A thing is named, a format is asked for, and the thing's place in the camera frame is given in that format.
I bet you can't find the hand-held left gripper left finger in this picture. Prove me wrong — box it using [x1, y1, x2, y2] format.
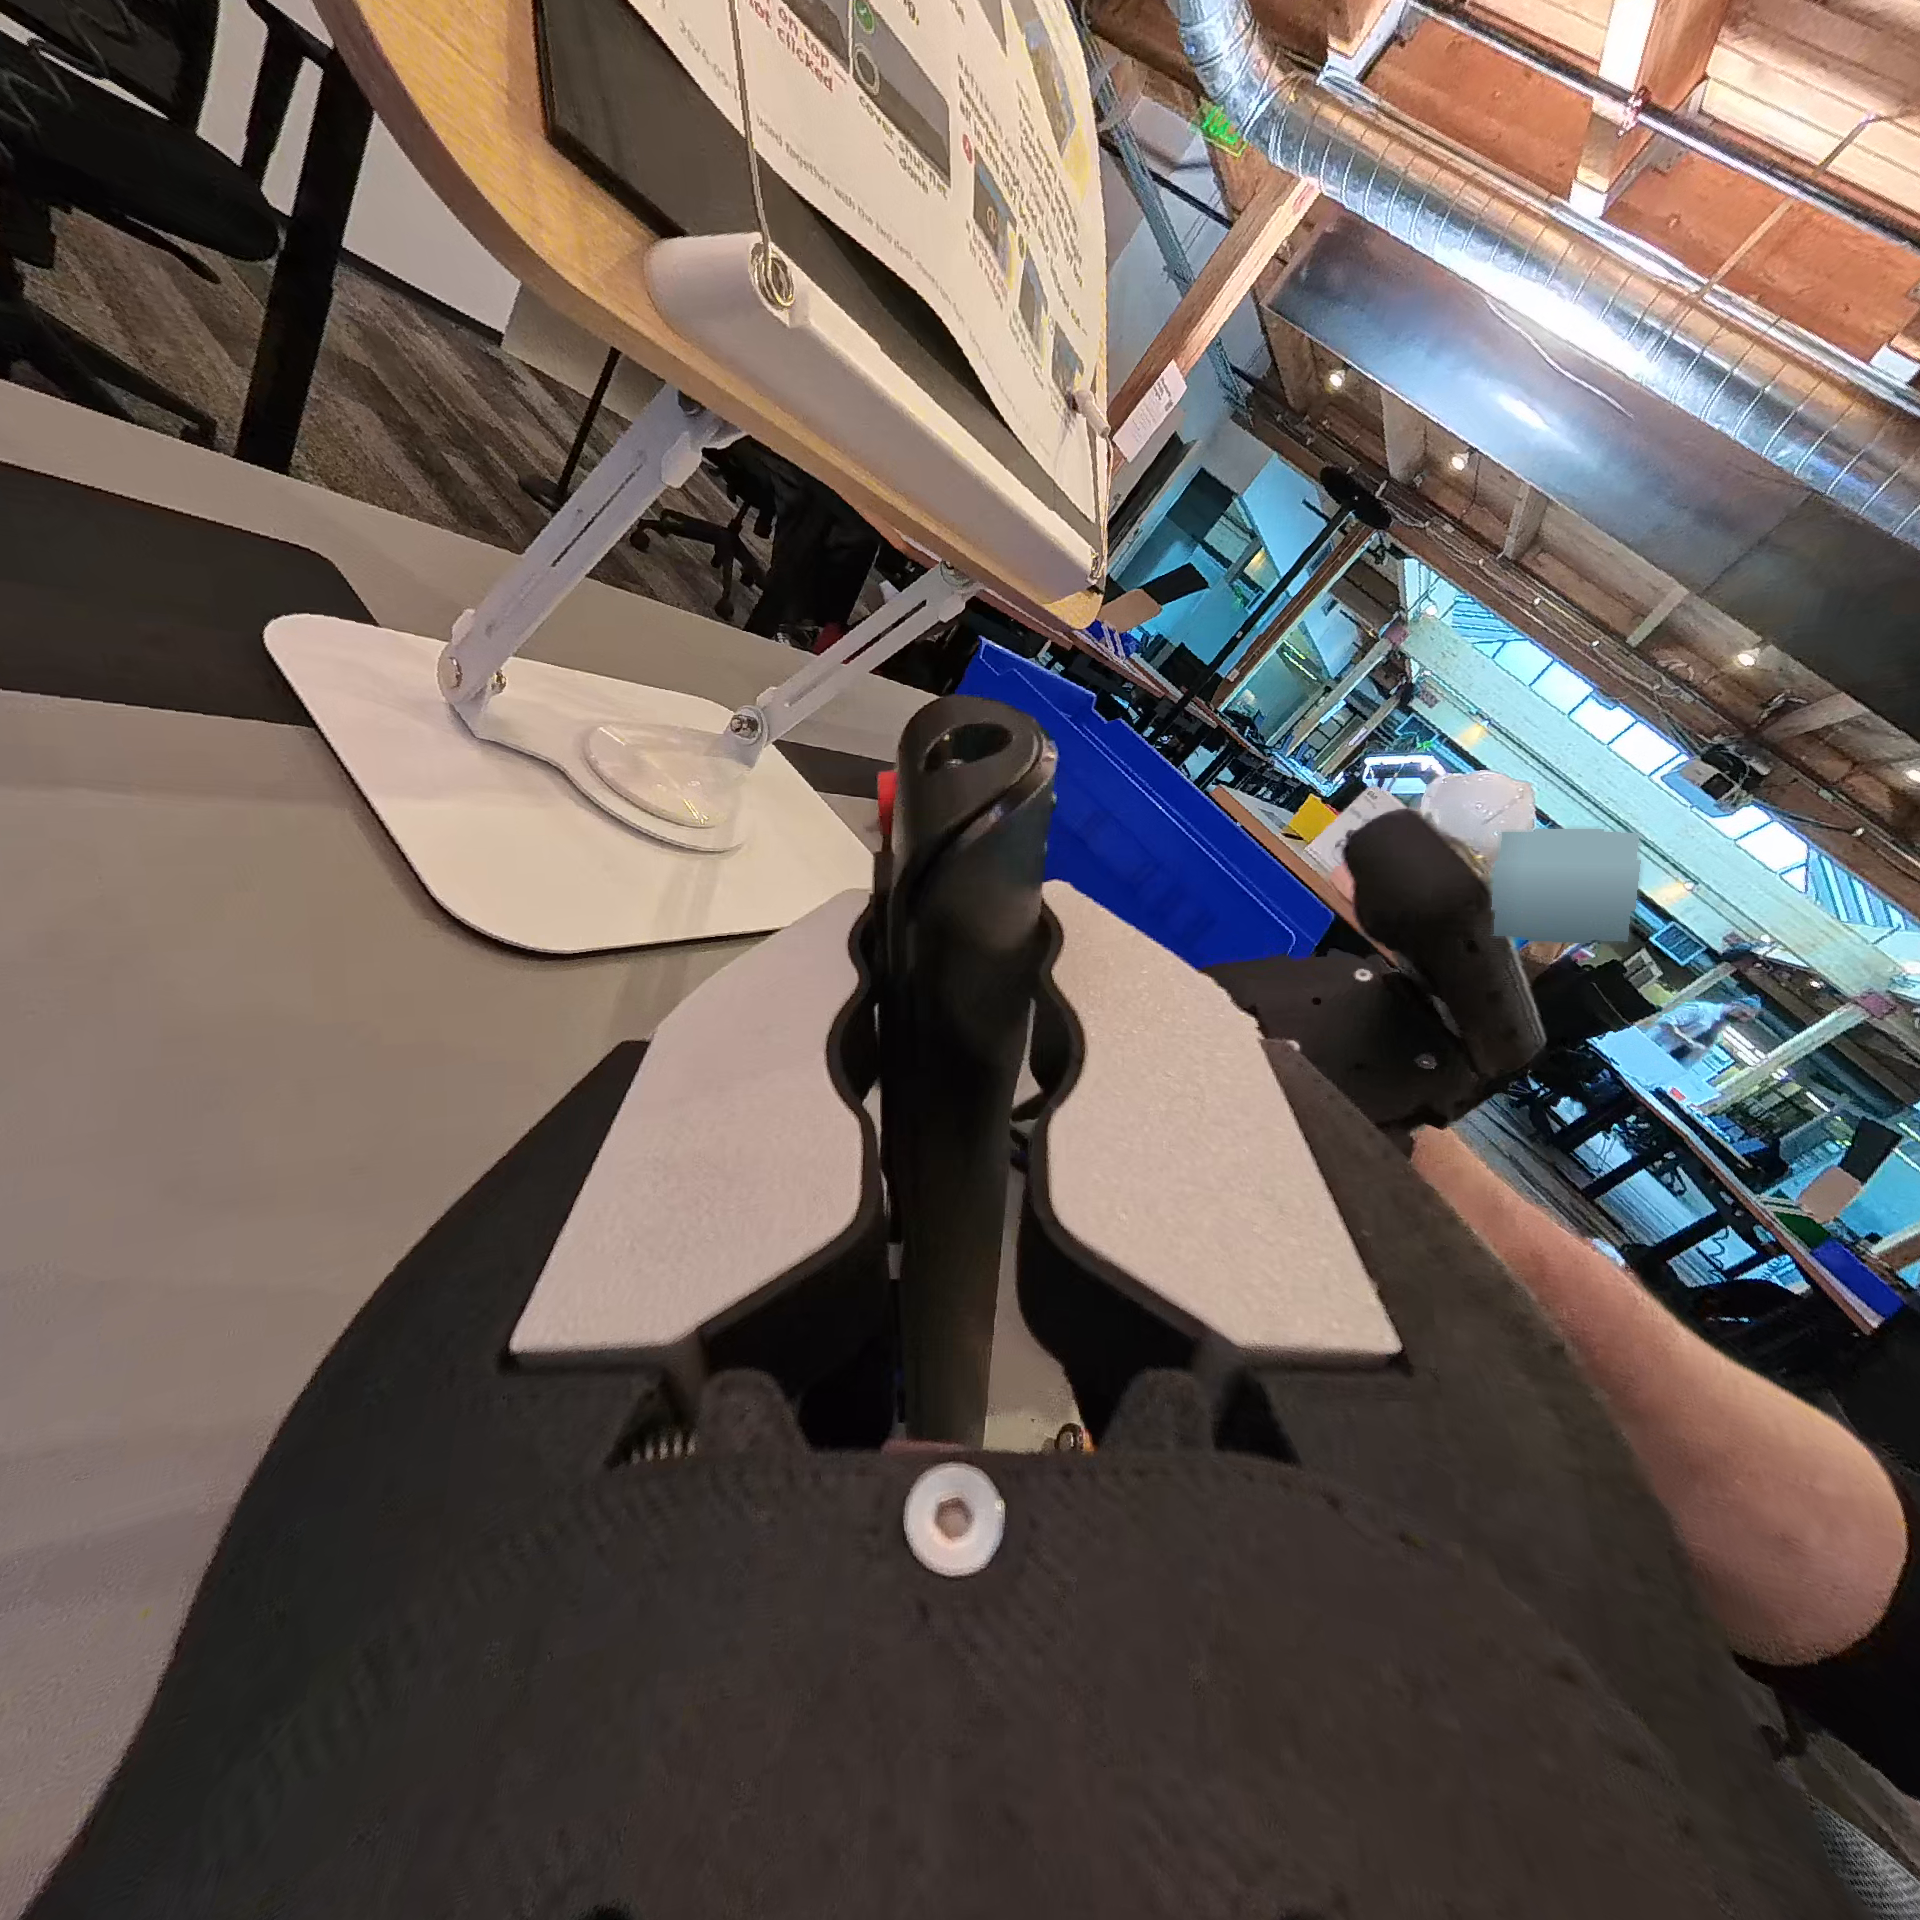
[508, 888, 900, 1450]

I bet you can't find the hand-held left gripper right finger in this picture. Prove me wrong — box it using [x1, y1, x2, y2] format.
[1019, 881, 1407, 1450]

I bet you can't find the blue plastic bin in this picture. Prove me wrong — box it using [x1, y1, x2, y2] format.
[952, 637, 1334, 970]

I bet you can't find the black remote control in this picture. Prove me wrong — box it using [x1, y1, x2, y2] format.
[874, 696, 1057, 1450]

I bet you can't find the person's right forearm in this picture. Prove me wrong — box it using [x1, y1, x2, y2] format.
[1407, 1126, 1920, 1801]

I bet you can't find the white hard hat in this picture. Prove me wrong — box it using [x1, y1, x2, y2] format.
[1418, 766, 1537, 864]

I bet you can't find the black floor pole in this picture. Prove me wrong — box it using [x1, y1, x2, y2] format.
[1215, 462, 1396, 707]

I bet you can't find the white metal document stand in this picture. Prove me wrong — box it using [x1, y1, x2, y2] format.
[261, 231, 1107, 957]

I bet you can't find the printed instruction sheet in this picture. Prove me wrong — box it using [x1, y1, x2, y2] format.
[622, 0, 1115, 524]

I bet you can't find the wooden board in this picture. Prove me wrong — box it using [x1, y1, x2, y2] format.
[308, 0, 1115, 632]

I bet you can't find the wooden table with black legs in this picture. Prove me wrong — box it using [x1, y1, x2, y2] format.
[232, 0, 377, 472]

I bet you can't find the black backing panel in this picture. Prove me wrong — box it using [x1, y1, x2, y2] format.
[531, 0, 1038, 437]

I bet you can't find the black office chair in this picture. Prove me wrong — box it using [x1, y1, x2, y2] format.
[0, 0, 287, 445]

